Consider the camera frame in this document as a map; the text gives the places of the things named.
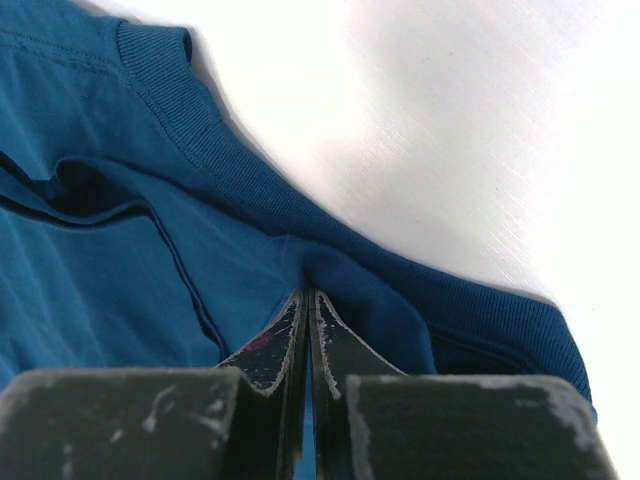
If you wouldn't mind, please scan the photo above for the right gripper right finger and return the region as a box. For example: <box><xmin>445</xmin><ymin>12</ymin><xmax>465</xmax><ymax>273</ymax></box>
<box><xmin>307</xmin><ymin>290</ymin><xmax>616</xmax><ymax>479</ymax></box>

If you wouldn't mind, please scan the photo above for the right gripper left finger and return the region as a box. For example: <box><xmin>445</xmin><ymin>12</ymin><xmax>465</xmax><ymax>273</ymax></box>
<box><xmin>1</xmin><ymin>290</ymin><xmax>308</xmax><ymax>479</ymax></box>

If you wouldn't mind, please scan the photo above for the blue t shirt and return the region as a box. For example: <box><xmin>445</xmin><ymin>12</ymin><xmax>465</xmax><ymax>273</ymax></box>
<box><xmin>1</xmin><ymin>1</ymin><xmax>590</xmax><ymax>396</ymax></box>

